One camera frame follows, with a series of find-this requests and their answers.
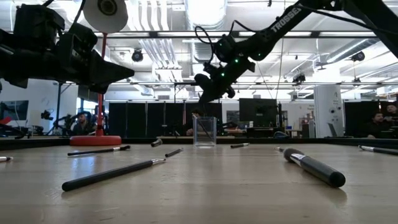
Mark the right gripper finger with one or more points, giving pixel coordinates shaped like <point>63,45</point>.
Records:
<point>210,90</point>
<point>199,80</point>

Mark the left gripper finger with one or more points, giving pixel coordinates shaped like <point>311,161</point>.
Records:
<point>102,77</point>
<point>105,65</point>

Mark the dark wall screen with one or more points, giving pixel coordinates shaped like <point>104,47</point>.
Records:
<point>18,109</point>

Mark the black background robot arm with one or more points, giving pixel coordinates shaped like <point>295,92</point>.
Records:
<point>46,114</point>

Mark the black aluminium table frame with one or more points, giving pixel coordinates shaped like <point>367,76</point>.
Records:
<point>37,143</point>

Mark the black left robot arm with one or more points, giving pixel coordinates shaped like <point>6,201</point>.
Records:
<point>31,25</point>

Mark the person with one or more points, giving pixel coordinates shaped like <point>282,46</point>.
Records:
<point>82,124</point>
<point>194,123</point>
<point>392,112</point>
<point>377,124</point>

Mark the black partition wall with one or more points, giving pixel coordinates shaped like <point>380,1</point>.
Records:
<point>140,119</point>
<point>354,118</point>

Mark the long thin black makeup brush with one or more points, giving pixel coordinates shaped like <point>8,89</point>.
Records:
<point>109,175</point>

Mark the red desk lamp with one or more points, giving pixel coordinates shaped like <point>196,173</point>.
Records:
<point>100,93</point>

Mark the clear acrylic container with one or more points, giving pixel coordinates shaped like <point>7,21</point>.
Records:
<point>204,138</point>

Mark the white column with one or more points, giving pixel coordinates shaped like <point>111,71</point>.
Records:
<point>326,105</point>

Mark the thick black powder brush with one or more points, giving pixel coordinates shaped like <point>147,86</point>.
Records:
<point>317,170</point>

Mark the black overhead beam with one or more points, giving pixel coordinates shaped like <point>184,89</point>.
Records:
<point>152,34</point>

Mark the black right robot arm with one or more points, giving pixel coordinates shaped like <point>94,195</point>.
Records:
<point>264,39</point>

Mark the black ceiling spotlight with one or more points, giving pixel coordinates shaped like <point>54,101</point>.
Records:
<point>358,56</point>
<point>137,56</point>
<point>299,78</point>

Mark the black monitor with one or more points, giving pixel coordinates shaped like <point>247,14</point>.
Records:
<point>258,110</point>

